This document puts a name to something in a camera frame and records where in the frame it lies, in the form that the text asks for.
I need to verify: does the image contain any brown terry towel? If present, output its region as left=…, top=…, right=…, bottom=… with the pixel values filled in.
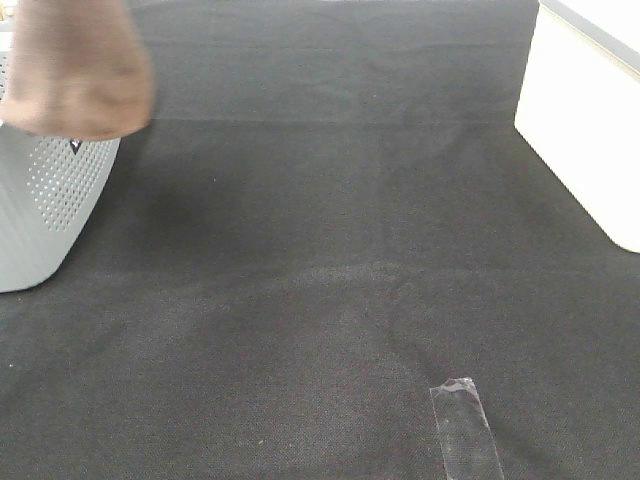
left=1, top=1, right=155, bottom=141

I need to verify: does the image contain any clear tape strip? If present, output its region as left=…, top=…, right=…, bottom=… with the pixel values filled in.
left=430, top=378, right=504, bottom=480

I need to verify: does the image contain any grey perforated laundry basket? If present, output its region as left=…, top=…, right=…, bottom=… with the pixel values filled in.
left=0, top=14, right=122, bottom=294

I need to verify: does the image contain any white woven storage box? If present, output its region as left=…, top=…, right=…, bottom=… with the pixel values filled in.
left=514, top=1, right=639, bottom=252

